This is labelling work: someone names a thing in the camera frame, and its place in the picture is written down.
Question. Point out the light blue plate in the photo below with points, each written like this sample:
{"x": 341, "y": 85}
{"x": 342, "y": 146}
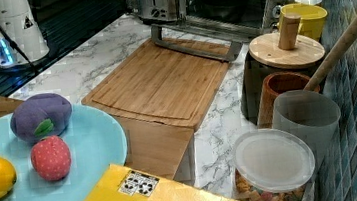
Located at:
{"x": 96, "y": 140}

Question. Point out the bamboo cutting board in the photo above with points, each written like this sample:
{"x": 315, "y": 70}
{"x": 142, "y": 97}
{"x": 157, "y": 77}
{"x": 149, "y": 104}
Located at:
{"x": 160, "y": 85}

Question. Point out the wooden rolling pin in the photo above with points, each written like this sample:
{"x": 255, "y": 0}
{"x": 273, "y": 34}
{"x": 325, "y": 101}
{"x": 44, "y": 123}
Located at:
{"x": 336, "y": 52}

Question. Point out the red plush strawberry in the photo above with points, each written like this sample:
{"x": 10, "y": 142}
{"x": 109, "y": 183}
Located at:
{"x": 51, "y": 158}

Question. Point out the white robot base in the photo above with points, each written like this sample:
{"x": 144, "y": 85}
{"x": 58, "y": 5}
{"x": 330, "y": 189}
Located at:
{"x": 20, "y": 38}

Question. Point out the yellow mug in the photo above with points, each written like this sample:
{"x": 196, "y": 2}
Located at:
{"x": 312, "y": 19}

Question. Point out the brown wooden cup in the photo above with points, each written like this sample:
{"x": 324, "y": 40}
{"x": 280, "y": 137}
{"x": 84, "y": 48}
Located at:
{"x": 274, "y": 85}

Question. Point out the clear jar with plastic lid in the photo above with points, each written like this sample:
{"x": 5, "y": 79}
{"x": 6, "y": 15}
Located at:
{"x": 271, "y": 165}

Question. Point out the silver toaster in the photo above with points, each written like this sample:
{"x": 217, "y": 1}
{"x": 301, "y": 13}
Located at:
{"x": 160, "y": 10}

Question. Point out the black canister with wooden lid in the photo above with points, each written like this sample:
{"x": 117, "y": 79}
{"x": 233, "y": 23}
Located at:
{"x": 285, "y": 50}

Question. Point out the grey translucent cup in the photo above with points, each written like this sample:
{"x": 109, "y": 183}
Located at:
{"x": 310, "y": 116}

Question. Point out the purple plush plum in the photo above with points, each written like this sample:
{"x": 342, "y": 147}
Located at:
{"x": 40, "y": 116}

